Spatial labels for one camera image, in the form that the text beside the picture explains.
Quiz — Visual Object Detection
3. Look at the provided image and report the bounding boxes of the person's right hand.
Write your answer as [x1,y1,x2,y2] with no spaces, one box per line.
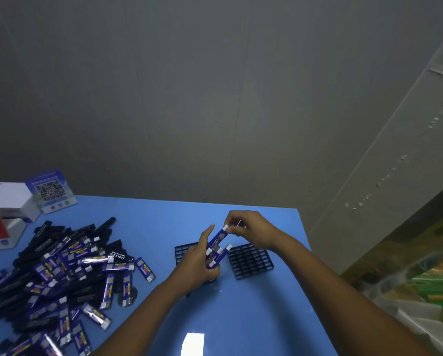
[224,210,287,253]

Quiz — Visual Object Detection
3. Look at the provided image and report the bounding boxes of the person's left hand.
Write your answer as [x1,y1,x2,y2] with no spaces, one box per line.
[168,224,221,295]

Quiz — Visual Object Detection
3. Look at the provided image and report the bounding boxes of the black grid tray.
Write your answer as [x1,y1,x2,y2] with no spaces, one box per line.
[227,243,275,280]
[174,241,220,298]

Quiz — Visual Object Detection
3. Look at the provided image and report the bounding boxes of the pile of mixed lighters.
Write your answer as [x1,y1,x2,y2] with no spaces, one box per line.
[0,217,157,356]

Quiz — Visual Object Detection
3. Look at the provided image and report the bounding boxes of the person's right forearm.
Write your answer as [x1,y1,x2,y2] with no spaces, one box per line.
[271,237,436,356]

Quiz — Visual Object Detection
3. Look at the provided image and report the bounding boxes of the person's left forearm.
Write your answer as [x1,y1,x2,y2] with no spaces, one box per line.
[90,277,189,356]

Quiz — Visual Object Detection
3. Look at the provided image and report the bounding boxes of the blue code sign stand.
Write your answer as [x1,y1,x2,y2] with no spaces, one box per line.
[24,170,78,215]

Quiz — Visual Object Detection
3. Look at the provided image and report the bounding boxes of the crumpled clear plastic bags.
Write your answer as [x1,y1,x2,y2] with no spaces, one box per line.
[354,252,443,356]

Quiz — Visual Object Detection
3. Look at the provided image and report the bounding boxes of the white cardboard box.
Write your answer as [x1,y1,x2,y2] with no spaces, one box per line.
[0,181,41,223]

